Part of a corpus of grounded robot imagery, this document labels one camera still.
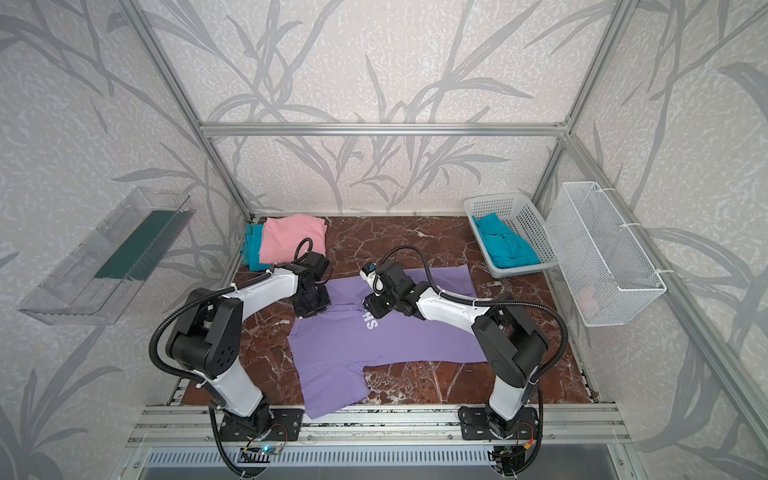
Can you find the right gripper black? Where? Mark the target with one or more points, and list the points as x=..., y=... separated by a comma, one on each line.
x=373, y=303

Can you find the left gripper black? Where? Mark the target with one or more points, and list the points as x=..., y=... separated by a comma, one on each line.
x=310, y=301

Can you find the purple t-shirt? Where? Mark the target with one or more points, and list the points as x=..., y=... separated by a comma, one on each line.
x=331, y=350

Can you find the grey plastic laundry basket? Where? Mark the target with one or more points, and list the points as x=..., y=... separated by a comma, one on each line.
x=518, y=213

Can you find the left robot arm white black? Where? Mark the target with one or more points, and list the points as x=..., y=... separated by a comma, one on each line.
x=200, y=341

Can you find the pink folded t-shirt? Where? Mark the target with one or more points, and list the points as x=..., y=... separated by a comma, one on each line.
x=282, y=236

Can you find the teal folded t-shirt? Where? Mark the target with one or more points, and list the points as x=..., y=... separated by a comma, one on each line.
x=250, y=251

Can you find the teal t-shirt in basket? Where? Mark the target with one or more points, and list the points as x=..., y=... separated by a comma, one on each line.
x=505, y=248

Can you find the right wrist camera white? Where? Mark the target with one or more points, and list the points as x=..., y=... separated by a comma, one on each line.
x=370, y=274

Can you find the white wire mesh basket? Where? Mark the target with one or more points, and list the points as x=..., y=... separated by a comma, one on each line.
x=609, y=275

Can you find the clear acrylic wall tray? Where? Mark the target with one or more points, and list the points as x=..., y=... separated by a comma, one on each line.
x=95, y=283

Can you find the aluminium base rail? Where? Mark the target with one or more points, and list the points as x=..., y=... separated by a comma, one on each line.
x=389, y=425

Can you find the aluminium frame post left rear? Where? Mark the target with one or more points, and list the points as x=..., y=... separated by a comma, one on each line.
x=137, y=20

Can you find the aluminium frame post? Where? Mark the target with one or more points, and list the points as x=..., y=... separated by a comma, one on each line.
x=137, y=20
x=619, y=14

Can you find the aluminium frame post right rear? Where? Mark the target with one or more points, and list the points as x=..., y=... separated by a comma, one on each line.
x=619, y=14

